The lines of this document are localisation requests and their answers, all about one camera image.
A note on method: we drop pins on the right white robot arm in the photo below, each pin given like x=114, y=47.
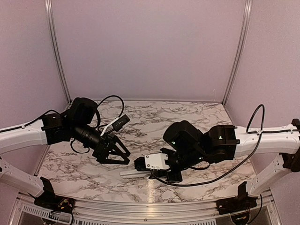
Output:
x=225, y=142

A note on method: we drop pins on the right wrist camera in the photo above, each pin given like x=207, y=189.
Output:
x=152, y=162

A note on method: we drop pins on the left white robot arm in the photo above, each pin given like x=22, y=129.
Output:
x=78, y=123

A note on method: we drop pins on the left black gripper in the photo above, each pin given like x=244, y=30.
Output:
x=101, y=152

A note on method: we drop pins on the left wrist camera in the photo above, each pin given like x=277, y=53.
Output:
x=116, y=124

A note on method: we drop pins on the aluminium frame post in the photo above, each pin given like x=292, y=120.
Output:
x=56, y=52
x=239, y=51

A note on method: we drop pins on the white remote control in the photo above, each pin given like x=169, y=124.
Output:
x=134, y=174

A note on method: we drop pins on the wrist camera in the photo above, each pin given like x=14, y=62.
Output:
x=116, y=124
x=152, y=162

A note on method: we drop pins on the left aluminium frame post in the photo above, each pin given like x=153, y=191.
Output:
x=56, y=52

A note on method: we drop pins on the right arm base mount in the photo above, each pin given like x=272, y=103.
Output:
x=238, y=203

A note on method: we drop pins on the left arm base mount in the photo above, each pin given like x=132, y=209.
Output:
x=48, y=199

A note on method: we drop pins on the front aluminium rail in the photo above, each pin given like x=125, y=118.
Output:
x=92, y=212

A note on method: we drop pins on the right aluminium frame post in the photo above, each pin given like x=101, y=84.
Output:
x=239, y=51

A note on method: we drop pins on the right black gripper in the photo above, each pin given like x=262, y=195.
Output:
x=177, y=177

